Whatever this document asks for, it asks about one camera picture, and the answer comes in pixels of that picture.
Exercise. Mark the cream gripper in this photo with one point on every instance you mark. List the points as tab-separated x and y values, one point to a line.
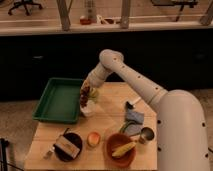
85	85

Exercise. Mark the dark red grape bunch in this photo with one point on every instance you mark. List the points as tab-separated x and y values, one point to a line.
84	95

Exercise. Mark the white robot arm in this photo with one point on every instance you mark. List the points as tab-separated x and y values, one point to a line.
181	131

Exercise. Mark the green plastic tray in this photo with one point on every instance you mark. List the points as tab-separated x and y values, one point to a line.
59	102

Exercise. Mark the green cup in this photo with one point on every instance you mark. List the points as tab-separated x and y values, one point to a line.
94	94

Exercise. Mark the white cup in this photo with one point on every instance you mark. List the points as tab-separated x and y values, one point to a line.
88	110

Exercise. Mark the orange fruit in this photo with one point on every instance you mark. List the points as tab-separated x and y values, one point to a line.
93	139

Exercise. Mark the black bowl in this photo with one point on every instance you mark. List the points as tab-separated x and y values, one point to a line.
76	140

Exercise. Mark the green vegetable stem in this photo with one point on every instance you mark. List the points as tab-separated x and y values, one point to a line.
122	129

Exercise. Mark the red object on shelf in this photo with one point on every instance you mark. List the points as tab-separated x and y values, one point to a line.
85	21

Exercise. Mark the grey cloth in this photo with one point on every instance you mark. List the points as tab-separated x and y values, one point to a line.
132	130

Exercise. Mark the orange bowl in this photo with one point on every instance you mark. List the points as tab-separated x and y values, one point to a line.
114	141

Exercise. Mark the wooden block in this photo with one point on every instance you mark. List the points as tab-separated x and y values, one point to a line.
67	146

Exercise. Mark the yellow corn cob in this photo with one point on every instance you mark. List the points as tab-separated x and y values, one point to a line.
122	150

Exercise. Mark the metal cup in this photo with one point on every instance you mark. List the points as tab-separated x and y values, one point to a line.
147	135

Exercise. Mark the office chair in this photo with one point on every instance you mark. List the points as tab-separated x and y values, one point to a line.
24	3

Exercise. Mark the white handled brush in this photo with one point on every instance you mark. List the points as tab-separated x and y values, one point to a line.
131	104

